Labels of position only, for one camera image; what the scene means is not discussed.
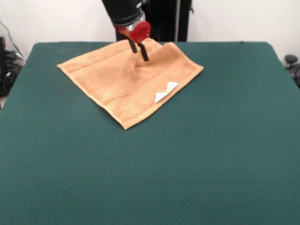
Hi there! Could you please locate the dark stand base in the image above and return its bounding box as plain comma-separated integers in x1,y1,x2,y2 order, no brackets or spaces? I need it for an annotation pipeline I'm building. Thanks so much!
285,54,300,89

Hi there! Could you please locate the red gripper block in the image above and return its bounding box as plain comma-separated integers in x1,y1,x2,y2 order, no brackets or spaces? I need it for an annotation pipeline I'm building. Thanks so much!
113,20,152,62

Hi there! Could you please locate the dark green table cloth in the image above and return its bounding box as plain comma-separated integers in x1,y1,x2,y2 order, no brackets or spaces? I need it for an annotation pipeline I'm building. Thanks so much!
0,41,300,225

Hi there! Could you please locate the black equipment pile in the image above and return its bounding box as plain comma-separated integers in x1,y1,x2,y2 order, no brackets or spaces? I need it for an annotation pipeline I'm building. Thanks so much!
0,36,25,97

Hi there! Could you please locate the tan terry towel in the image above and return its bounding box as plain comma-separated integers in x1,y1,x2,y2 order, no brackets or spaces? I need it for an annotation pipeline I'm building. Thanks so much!
56,37,204,131

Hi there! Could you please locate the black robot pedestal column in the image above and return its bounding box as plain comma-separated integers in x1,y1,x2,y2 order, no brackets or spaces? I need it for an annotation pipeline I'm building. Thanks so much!
116,0,195,43

